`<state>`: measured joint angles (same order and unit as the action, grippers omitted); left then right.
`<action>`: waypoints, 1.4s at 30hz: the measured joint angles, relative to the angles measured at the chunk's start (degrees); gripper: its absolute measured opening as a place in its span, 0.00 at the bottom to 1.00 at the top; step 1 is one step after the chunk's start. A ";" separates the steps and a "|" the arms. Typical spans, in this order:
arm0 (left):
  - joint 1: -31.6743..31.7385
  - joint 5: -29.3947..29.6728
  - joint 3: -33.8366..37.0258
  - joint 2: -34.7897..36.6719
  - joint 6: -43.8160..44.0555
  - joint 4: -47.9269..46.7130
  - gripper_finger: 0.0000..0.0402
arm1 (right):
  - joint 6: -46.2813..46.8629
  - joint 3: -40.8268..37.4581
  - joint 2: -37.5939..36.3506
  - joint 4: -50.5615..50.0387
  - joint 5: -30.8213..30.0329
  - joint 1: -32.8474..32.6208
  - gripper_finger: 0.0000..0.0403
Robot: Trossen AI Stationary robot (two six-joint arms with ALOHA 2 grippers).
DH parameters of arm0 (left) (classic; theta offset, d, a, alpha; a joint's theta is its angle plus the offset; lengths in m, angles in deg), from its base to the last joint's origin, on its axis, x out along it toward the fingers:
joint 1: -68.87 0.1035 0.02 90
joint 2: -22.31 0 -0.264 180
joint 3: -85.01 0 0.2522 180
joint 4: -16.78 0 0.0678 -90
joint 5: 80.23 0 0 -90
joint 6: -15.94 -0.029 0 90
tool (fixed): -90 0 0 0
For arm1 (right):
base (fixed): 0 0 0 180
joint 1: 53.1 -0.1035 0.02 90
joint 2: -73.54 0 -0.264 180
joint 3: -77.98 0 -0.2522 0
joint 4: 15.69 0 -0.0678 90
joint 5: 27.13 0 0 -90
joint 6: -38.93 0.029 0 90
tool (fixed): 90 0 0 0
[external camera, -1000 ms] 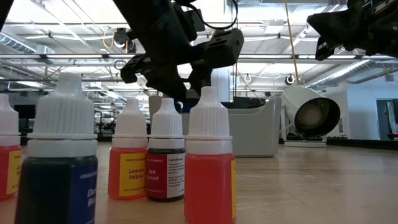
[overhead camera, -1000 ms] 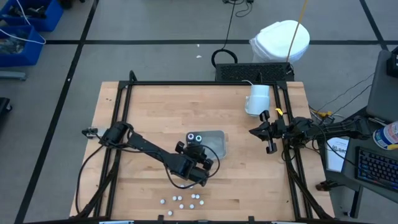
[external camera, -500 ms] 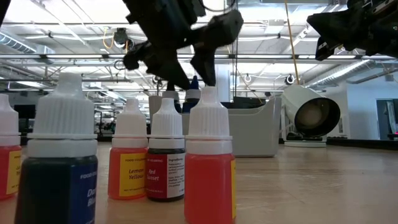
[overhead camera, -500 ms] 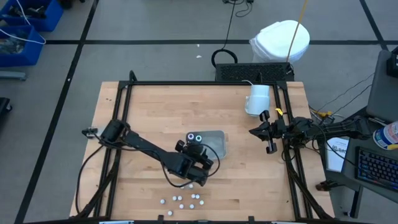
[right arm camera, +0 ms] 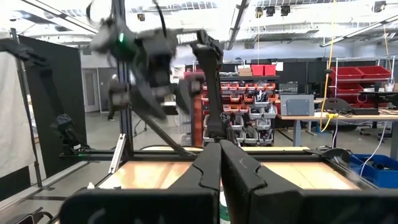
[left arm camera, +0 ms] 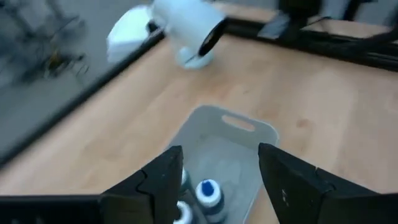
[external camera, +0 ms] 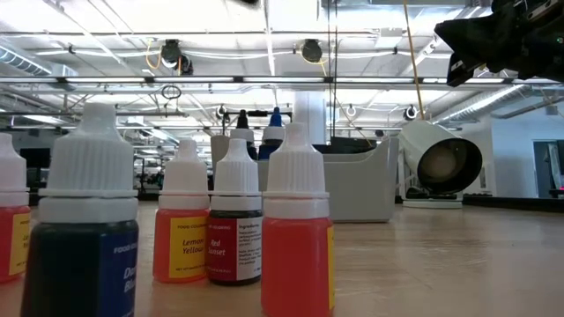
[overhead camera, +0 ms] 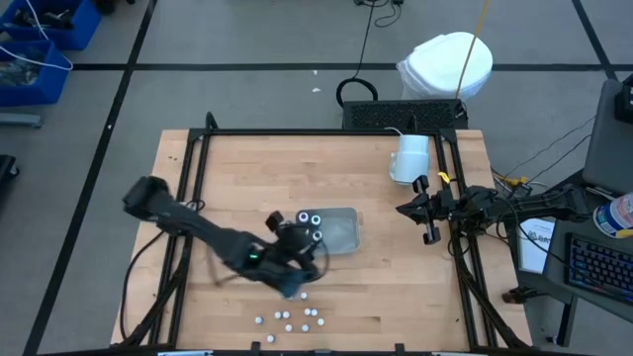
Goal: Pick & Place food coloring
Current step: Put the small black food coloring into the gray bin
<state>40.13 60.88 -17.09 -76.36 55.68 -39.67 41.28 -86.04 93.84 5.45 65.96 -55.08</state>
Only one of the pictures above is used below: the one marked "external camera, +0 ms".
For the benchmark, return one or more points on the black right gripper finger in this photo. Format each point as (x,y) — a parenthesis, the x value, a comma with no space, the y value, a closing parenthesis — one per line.
(460,72)
(476,39)

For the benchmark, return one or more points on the white plastic bin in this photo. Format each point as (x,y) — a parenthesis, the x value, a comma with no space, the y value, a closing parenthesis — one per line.
(365,185)

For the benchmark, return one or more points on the large blue food coloring bottle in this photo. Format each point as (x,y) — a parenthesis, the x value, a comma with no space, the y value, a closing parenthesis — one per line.
(275,116)

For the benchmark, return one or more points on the large black food coloring bottle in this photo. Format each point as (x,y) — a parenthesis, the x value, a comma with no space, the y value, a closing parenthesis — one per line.
(243,134)

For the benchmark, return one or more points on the lemon yellow food coloring bottle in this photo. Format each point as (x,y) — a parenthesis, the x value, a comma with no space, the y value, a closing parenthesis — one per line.
(183,246)
(295,264)

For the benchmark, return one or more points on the red sunset food coloring bottle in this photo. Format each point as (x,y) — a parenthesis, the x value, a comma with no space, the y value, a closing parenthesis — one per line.
(233,251)

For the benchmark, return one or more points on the deep blue food coloring bottle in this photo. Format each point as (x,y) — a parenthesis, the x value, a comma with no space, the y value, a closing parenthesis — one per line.
(79,264)

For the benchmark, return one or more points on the white round machine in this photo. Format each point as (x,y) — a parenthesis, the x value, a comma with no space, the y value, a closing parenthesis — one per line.
(423,136)

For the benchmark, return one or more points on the thin black vertical pole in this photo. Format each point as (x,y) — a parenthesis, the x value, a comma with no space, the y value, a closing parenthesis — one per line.
(336,53)

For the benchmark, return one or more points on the white building column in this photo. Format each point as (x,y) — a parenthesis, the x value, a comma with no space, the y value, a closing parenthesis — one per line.
(315,110)

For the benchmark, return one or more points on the long ceiling light bar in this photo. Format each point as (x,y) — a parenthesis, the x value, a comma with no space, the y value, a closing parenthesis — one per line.
(282,79)

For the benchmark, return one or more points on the black monitor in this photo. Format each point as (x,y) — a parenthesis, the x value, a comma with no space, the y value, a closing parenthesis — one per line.
(39,158)

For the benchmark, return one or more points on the red bottle at left edge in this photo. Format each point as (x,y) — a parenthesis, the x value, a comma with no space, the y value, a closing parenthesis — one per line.
(13,176)

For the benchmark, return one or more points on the silver ventilation duct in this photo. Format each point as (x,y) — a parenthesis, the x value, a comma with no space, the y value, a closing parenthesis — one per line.
(22,61)
(484,102)

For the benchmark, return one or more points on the black aluminium rig frame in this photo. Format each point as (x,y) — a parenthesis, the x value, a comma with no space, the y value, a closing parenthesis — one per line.
(498,203)

